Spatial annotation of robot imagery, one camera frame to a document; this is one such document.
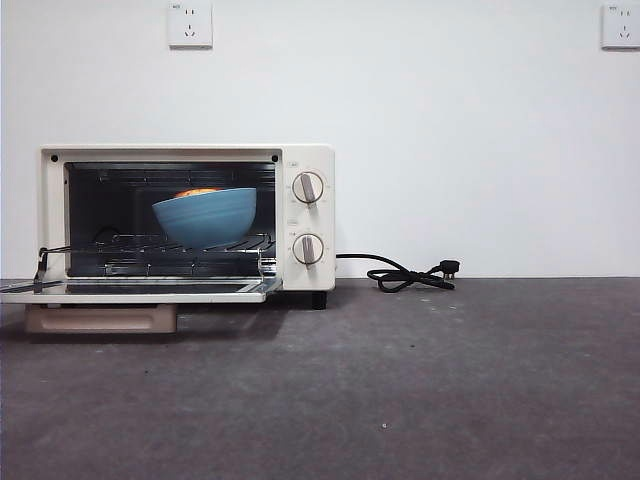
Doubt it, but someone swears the blue ribbed bowl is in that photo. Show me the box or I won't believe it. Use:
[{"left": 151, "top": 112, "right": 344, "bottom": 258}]
[{"left": 151, "top": 187, "right": 259, "bottom": 250}]

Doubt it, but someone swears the white wall socket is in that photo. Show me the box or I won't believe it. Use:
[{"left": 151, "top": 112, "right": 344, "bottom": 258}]
[
  {"left": 601, "top": 3, "right": 640, "bottom": 51},
  {"left": 168, "top": 2, "right": 214, "bottom": 50}
]

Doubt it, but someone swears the beige round oven knob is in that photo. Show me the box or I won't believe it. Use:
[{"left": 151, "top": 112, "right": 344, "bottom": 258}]
[
  {"left": 291, "top": 232, "right": 325, "bottom": 269},
  {"left": 291, "top": 171, "right": 325, "bottom": 207}
]

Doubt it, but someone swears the black power cable with plug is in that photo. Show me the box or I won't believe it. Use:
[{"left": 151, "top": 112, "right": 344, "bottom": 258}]
[{"left": 335, "top": 252, "right": 462, "bottom": 295}]

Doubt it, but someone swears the metal wire oven rack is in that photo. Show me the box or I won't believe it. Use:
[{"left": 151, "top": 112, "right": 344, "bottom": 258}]
[{"left": 94, "top": 230, "right": 279, "bottom": 279}]

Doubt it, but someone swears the red yellow apple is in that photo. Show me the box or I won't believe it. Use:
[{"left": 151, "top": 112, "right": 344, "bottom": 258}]
[{"left": 174, "top": 186, "right": 226, "bottom": 199}]

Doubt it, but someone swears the glass oven door with handle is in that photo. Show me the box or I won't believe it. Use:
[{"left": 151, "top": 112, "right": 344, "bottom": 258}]
[{"left": 0, "top": 277, "right": 285, "bottom": 335}]

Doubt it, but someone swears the cream toaster oven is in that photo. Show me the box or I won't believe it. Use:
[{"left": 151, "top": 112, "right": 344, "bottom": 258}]
[{"left": 39, "top": 143, "right": 337, "bottom": 310}]

